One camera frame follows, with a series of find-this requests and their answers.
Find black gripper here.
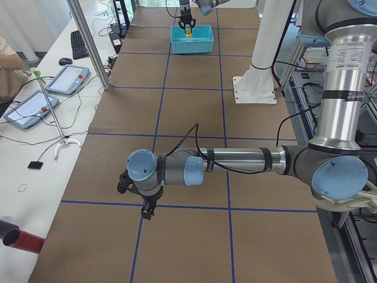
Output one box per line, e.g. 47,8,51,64
141,188,164,219
178,9,196,29

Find yellow beetle toy car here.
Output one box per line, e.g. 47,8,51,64
184,25,192,38

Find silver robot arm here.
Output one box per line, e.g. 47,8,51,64
117,1,376,219
178,0,229,29

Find turquoise plastic bin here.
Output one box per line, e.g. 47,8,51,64
171,25,214,54

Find pink rod green grabber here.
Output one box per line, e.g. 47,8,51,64
33,70,82,161

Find black keyboard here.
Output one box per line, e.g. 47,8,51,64
71,30,88,60

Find small black pad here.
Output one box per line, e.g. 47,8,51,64
27,161,43,170

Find black computer mouse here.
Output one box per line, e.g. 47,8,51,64
58,57,72,66

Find far teach pendant tablet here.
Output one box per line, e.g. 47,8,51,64
45,64,90,96

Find teach pendant tablet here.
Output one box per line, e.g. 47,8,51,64
45,64,90,96
4,90,49,130

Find red cylinder bottle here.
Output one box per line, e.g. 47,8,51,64
1,220,45,254

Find near teach pendant tablet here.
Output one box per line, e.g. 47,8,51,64
4,90,49,130

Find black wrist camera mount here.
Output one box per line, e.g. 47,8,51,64
117,169,137,194

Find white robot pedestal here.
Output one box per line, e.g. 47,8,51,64
233,0,296,104

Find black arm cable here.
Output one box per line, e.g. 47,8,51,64
164,123,322,175

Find aluminium frame post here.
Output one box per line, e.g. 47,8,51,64
67,0,110,90

